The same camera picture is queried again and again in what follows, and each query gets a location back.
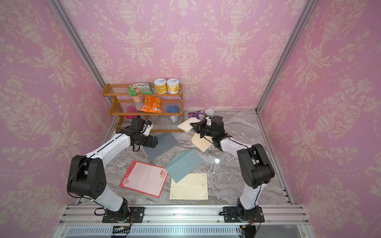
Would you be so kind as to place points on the pink item on shelf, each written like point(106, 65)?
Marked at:
point(132, 112)

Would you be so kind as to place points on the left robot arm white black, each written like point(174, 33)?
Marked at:
point(87, 178)

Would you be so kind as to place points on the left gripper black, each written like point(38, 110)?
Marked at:
point(149, 142)

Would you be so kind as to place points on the teal blue envelope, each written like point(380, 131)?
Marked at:
point(183, 164)

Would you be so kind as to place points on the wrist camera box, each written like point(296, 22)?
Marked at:
point(147, 127)
point(208, 121)

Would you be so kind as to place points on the yellow can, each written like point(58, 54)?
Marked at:
point(160, 85)
point(173, 86)

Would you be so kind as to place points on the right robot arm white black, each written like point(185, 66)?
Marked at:
point(255, 165)

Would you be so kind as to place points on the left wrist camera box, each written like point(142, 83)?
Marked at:
point(147, 127)

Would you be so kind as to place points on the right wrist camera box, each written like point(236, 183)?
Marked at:
point(208, 121)

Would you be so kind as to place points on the beige bottle on shelf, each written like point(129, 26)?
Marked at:
point(139, 102)

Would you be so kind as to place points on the dark grey envelope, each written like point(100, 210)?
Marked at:
point(166, 141)

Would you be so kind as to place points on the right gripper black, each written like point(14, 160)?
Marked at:
point(199, 127)

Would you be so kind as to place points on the left yellow can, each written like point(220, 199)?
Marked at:
point(160, 85)

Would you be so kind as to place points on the aluminium front rail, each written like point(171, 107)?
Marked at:
point(284, 214)

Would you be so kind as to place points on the blue lid cup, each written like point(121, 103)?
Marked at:
point(173, 109)

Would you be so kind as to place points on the green instant noodle cup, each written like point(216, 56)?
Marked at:
point(209, 112)

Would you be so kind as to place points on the right yellow can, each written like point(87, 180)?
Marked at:
point(173, 86)

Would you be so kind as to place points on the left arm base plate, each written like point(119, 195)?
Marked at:
point(132, 215)

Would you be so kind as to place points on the wooden three-tier shelf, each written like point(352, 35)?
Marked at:
point(161, 121)

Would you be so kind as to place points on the cream yellow letter paper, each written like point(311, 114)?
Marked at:
point(191, 187)

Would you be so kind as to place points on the orange snack bag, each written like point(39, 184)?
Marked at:
point(152, 104)

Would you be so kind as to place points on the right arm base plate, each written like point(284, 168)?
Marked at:
point(235, 214)

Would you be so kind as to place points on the cream envelope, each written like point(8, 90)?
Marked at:
point(186, 125)

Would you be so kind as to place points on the green snack bag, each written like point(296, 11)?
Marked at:
point(140, 89)

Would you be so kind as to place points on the purple snack bag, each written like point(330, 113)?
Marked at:
point(200, 115)

